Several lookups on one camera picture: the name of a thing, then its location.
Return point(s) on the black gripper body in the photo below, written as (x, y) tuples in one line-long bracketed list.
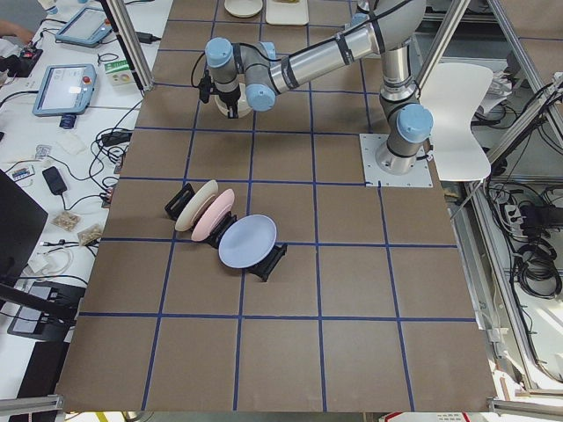
[(228, 98)]

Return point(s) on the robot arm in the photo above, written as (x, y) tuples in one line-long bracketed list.
[(255, 71)]

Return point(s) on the cream round plate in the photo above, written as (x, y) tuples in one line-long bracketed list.
[(243, 8)]

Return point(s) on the green white box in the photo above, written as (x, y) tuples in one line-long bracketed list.
[(118, 72)]

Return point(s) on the white rectangular tray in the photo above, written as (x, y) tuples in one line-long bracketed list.
[(287, 14)]

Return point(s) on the pink plate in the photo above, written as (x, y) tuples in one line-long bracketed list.
[(218, 209)]

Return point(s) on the beige plate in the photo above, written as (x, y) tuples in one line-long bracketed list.
[(196, 206)]

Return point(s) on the blue teach pendant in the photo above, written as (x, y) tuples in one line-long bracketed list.
[(65, 89), (88, 28)]

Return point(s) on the lavender plate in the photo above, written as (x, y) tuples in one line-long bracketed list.
[(247, 241)]

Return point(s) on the black power adapter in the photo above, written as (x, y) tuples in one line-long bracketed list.
[(54, 180)]

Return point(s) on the black dish rack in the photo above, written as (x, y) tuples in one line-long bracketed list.
[(262, 269)]

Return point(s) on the white chair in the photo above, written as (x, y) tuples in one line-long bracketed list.
[(453, 93)]

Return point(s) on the aluminium frame post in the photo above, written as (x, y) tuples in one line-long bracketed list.
[(120, 21)]

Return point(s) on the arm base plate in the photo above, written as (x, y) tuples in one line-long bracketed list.
[(382, 169)]

